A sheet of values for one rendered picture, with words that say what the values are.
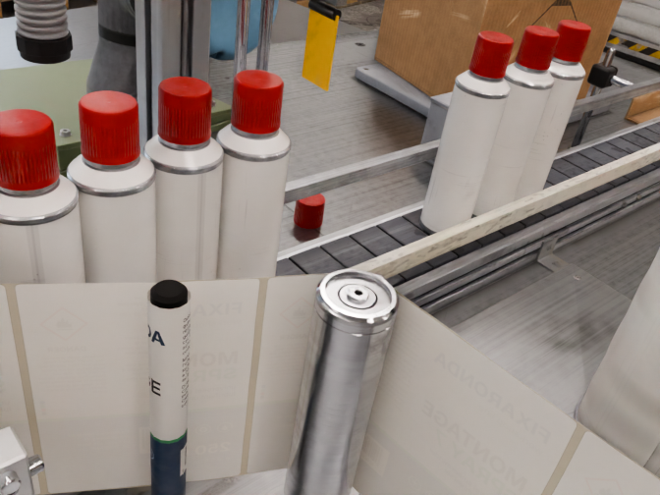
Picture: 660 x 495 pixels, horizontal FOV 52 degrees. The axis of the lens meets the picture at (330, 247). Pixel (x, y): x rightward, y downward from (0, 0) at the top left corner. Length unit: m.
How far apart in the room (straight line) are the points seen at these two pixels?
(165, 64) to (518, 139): 0.35
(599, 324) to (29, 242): 0.49
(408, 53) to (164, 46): 0.67
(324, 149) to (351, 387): 0.66
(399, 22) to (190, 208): 0.80
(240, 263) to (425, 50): 0.71
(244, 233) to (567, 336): 0.31
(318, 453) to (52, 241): 0.19
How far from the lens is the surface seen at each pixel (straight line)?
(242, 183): 0.47
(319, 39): 0.51
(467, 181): 0.68
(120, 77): 0.91
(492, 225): 0.70
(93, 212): 0.42
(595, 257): 0.87
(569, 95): 0.75
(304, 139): 0.97
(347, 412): 0.33
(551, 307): 0.66
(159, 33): 0.57
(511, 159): 0.72
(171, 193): 0.45
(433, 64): 1.13
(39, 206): 0.39
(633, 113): 1.34
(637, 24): 4.97
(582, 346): 0.63
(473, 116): 0.65
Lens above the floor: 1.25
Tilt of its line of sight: 35 degrees down
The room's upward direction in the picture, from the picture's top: 10 degrees clockwise
